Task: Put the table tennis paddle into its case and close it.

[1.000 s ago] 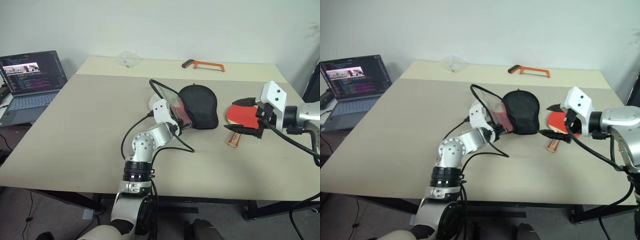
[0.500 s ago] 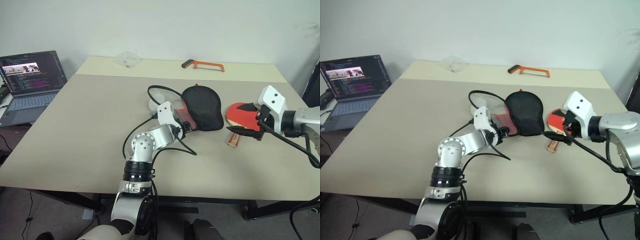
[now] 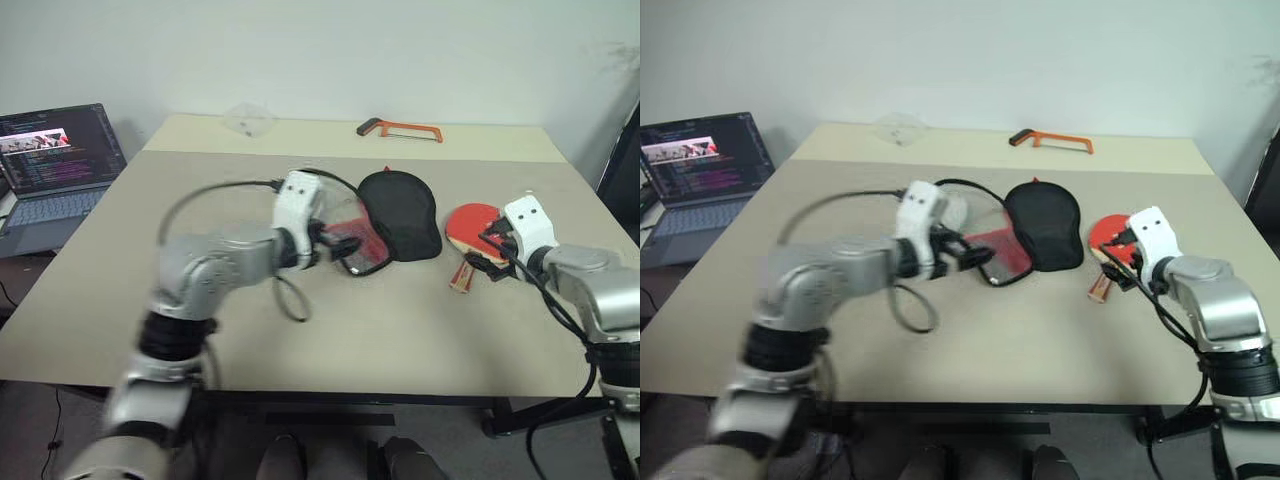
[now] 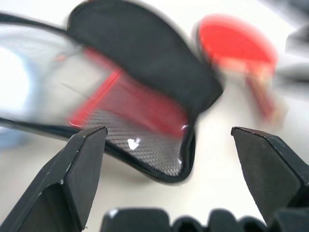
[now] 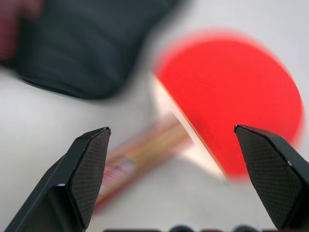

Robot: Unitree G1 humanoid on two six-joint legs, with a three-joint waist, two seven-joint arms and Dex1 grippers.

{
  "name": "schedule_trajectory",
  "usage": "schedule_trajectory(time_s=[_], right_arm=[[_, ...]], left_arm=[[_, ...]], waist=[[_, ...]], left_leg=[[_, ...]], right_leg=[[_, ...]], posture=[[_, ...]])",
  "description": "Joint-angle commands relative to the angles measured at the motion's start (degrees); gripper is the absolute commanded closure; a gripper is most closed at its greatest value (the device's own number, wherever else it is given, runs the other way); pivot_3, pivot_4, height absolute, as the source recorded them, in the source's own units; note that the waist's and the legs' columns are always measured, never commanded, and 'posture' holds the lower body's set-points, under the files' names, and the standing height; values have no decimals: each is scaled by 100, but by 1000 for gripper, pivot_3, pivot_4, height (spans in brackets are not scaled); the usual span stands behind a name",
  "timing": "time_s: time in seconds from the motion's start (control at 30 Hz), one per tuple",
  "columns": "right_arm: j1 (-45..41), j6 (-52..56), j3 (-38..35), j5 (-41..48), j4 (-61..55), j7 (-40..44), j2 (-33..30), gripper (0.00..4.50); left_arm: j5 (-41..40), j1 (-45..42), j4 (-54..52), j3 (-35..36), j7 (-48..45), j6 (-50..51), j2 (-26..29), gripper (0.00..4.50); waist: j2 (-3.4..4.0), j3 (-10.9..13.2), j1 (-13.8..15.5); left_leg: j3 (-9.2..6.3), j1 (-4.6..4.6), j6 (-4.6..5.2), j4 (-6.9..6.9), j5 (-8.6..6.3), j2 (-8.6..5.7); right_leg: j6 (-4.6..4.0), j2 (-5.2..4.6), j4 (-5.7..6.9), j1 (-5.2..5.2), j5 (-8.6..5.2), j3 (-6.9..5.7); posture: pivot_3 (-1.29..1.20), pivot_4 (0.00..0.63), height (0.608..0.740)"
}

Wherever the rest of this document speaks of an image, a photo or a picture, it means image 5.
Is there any red table tennis paddle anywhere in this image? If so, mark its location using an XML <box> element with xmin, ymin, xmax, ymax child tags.
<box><xmin>93</xmin><ymin>30</ymin><xmax>305</xmax><ymax>215</ymax></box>

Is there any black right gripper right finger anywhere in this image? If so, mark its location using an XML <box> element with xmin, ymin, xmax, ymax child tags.
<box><xmin>233</xmin><ymin>124</ymin><xmax>309</xmax><ymax>232</ymax></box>

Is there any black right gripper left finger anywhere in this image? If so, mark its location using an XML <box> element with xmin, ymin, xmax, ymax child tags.
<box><xmin>4</xmin><ymin>126</ymin><xmax>112</xmax><ymax>232</ymax></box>

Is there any black paddle case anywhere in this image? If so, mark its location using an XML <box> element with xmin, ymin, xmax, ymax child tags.
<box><xmin>0</xmin><ymin>0</ymin><xmax>184</xmax><ymax>100</ymax></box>

